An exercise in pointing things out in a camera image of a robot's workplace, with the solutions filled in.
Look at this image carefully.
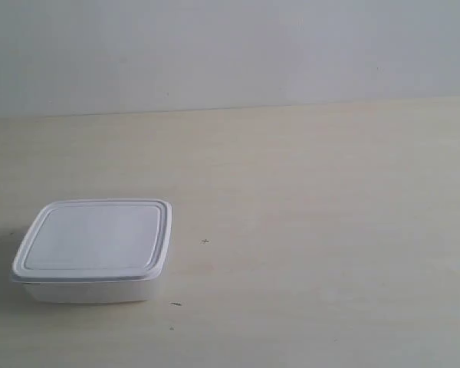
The white lidded plastic container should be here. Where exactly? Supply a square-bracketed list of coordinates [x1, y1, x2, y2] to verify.
[11, 199, 173, 304]

